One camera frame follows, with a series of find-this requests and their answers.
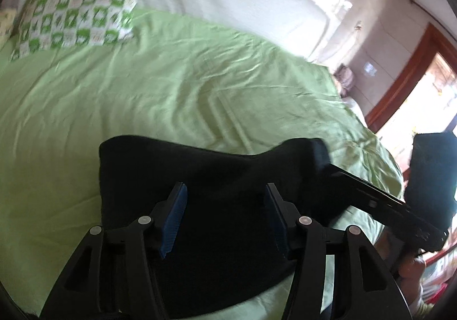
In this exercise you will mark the wall power outlet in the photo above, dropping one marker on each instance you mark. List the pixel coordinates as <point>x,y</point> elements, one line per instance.
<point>369,69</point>

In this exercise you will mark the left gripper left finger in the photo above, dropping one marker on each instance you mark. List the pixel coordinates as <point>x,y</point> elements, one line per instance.
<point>112,274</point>

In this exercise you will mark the green white patterned pillow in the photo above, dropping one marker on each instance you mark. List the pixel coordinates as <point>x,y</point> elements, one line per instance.
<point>56,24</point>

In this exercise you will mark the yellow cartoon print pillow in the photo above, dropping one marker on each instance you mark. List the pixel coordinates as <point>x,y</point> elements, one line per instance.
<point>7,21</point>

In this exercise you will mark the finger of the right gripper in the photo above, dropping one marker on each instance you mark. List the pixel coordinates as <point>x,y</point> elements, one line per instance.
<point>365,196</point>

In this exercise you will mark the black tracker camera box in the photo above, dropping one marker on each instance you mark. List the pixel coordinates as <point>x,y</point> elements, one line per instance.
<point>431,186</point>

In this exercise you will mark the right hand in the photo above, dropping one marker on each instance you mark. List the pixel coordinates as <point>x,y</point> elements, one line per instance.
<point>411,268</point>

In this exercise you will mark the beige bundle beside bed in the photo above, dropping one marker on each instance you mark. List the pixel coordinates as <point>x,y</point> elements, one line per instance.
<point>345,80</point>

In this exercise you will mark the black pants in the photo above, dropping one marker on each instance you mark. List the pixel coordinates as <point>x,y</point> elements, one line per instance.
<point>226,251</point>

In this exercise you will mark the green bed sheet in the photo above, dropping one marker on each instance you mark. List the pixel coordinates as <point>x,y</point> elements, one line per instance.
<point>179,79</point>

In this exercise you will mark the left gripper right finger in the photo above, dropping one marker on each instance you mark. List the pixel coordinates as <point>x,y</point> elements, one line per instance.
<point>363,286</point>

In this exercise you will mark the brown wooden door frame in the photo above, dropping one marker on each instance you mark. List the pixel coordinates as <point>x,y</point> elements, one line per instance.
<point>433,42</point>

